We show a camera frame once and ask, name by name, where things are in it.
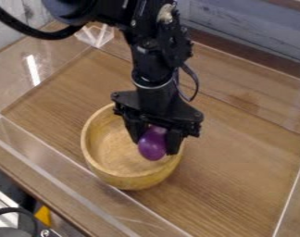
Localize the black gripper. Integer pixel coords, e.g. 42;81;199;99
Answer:
111;87;204;155

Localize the purple toy eggplant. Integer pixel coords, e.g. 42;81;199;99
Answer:
139;126;167;161

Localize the yellow black device corner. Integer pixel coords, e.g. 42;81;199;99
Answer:
34;205;62;237

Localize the clear acrylic front wall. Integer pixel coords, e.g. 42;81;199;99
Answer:
0;116;192;237

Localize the black cable lower left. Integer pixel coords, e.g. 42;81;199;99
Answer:
0;206;41;237

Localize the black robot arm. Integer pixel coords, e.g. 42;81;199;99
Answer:
42;0;204;155

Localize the clear acrylic corner bracket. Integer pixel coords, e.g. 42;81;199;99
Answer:
76;24;115;48

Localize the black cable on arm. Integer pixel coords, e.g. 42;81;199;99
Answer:
0;1;86;41

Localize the brown wooden bowl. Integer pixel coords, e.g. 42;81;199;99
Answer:
81;103;185;191

